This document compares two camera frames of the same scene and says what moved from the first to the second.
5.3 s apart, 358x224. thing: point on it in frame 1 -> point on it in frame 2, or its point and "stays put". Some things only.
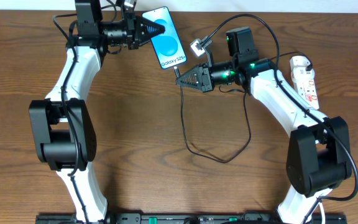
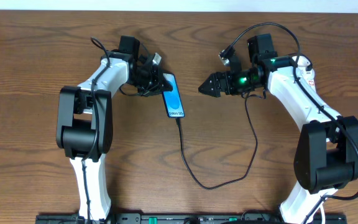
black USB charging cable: x=234 y=158 -> x=264 y=96
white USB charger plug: x=299 y=61 stays put
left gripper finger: x=146 y=30 -> x=166 y=85
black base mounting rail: x=191 y=218 stays put
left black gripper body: x=132 y=33 -> x=153 y=79
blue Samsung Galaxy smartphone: x=167 y=46 -> x=172 y=99
